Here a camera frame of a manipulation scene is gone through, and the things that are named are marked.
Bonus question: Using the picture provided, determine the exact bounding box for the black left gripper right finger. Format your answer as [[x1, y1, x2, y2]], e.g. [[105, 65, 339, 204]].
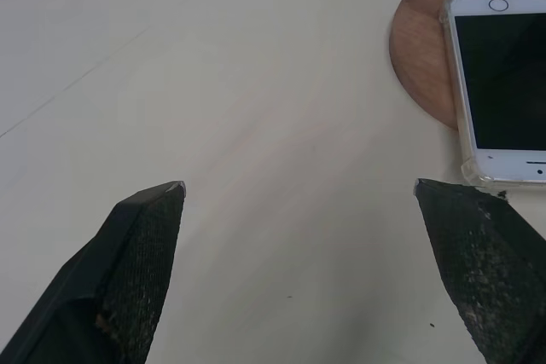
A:
[[413, 177, 546, 364]]

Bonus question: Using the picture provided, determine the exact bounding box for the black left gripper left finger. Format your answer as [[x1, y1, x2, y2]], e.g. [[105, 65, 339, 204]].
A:
[[0, 181, 188, 364]]

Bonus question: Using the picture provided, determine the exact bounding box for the white smartphone in clear case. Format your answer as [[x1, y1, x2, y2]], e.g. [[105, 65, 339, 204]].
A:
[[439, 0, 546, 188]]

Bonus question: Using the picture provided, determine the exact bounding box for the round wooden base disc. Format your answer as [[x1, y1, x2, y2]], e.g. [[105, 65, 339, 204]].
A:
[[389, 0, 546, 130]]

